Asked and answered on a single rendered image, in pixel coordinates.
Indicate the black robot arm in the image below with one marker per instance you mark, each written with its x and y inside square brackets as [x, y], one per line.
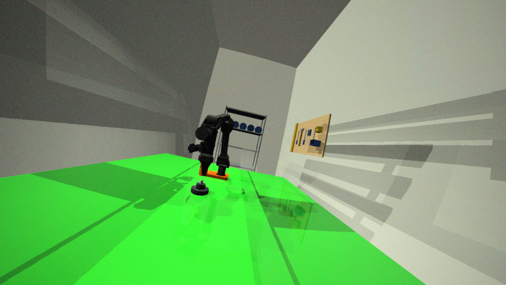
[208, 132]

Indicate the dark grey round pedestal with shaft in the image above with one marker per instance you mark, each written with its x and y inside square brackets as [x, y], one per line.
[200, 188]

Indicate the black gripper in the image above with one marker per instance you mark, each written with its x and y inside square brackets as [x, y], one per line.
[206, 157]

